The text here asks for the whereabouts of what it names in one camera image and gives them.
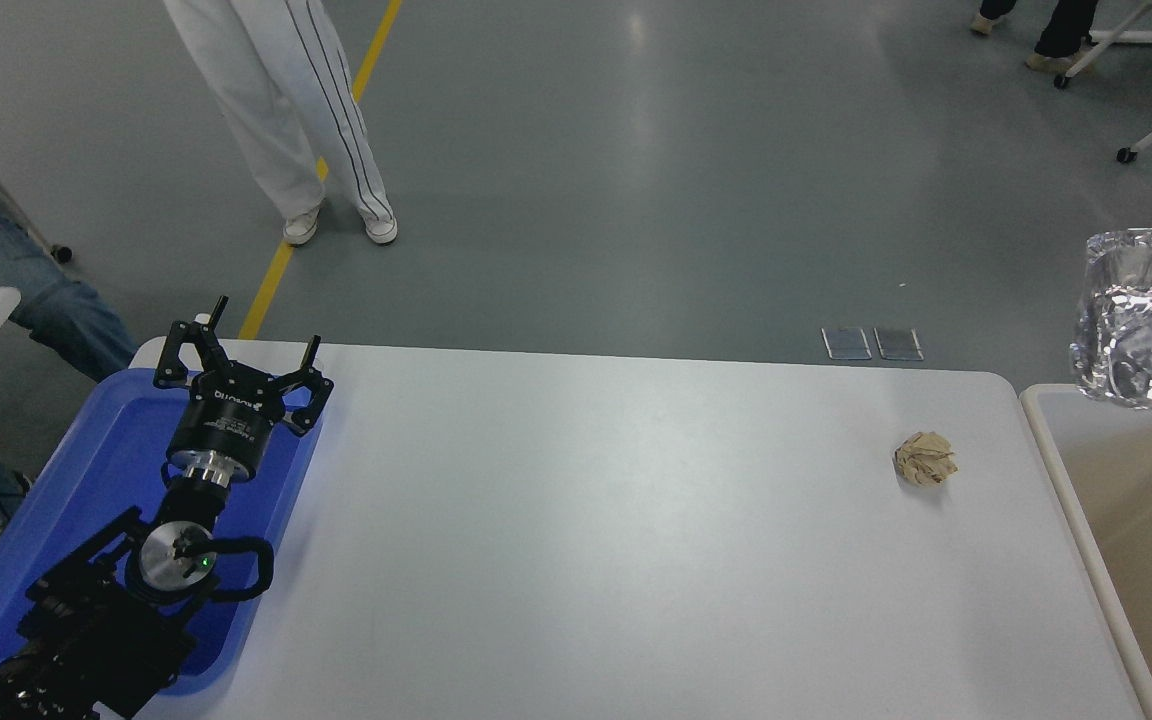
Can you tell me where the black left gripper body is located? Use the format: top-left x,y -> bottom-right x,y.
166,372 -> 290,473

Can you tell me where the silver foil tray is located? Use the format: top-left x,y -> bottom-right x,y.
1070,227 -> 1152,409

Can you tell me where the clear floor plate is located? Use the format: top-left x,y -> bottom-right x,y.
822,327 -> 873,362
874,327 -> 925,362

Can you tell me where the blue plastic tray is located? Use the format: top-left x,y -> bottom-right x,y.
0,367 -> 327,698

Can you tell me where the standing person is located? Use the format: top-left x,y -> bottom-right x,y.
162,0 -> 399,246

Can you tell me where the crumpled tan paper ball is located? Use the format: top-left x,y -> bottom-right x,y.
893,431 -> 959,488

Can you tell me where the walking person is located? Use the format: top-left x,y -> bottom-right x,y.
971,0 -> 1102,74

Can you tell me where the large pale bin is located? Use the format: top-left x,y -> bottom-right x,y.
1020,384 -> 1152,720

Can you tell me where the grey chair frame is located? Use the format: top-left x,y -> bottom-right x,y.
0,110 -> 73,264

